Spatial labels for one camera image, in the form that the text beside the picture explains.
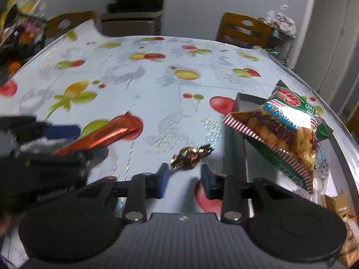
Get wooden chair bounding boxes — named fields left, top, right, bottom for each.
left=46, top=11, right=97, bottom=39
left=216, top=12, right=271, bottom=48

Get green prawn cracker bag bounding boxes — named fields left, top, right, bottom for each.
left=223, top=81, right=333, bottom=194

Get gold brown wrapped candy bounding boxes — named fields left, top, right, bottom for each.
left=170, top=145, right=214, bottom=171

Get grey shallow tray box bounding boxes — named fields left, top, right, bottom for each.
left=223, top=92, right=359, bottom=267

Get left wooden chair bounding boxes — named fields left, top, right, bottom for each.
left=46, top=11, right=97, bottom=39

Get far wooden chair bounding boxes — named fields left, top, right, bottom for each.
left=216, top=12, right=271, bottom=48

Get clear bag brown pastries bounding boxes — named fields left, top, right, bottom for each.
left=319, top=190, right=359, bottom=268

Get white plastic bag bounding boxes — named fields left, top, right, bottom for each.
left=258, top=4, right=296, bottom=38

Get orange foil wafer bar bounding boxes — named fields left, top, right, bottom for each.
left=54, top=112, right=144, bottom=156

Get metal side shelf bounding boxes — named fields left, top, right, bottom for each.
left=265, top=28, right=295, bottom=64

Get fruit pattern tablecloth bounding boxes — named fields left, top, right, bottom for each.
left=0, top=17, right=359, bottom=269

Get yellow snack bag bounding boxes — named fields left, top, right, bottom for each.
left=1, top=0, right=35, bottom=21

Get black spicy snack bag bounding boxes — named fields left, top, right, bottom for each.
left=1, top=5, right=47, bottom=76

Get black grey water dispenser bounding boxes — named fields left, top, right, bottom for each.
left=100, top=0, right=164, bottom=37

